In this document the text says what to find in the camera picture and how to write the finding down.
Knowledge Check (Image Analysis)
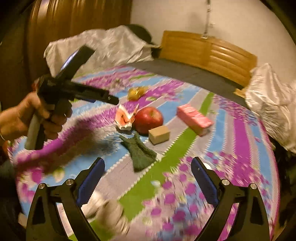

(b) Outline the white satin cover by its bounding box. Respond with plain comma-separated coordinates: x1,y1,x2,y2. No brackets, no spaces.
245,63,295,153
44,24,159,78

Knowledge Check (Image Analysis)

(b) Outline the red apple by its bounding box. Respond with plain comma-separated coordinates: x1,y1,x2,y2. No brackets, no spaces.
133,107,164,136

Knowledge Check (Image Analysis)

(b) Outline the grey paper ball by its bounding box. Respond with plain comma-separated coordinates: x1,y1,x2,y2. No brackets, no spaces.
81,191,130,235

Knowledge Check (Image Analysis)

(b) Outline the pink rectangular box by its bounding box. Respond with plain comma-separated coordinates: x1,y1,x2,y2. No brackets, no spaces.
177,104,213,136

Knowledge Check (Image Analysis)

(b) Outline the dark green cloth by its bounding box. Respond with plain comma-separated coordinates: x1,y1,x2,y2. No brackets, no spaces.
119,132,157,172

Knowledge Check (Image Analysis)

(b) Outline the floral striped bedspread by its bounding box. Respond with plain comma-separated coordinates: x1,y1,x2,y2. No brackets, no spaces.
9,67,280,240

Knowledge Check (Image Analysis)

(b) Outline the small golden ornament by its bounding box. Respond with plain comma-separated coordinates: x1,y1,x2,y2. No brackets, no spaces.
127,86,148,101

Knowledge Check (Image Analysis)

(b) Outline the brown wooden wardrobe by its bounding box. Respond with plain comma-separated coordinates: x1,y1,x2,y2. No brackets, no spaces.
26,0,132,81

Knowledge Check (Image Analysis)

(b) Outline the tan sponge block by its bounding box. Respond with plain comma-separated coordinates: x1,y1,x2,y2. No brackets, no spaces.
149,126,171,145

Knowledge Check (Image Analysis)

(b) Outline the right white satin cover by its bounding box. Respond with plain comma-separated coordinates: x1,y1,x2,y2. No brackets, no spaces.
245,63,295,153

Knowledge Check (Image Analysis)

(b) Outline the person left hand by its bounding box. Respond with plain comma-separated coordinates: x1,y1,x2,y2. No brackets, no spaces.
1,92,72,144

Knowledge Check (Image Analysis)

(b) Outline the left white satin cover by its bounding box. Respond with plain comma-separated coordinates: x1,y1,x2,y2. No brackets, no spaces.
44,24,159,78

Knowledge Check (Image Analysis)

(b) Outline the crumpled red white wrapper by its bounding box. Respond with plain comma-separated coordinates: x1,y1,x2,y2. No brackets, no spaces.
115,104,139,131

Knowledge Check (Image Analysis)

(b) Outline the wooden headboard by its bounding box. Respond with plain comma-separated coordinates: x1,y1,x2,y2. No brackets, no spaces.
159,31,257,87

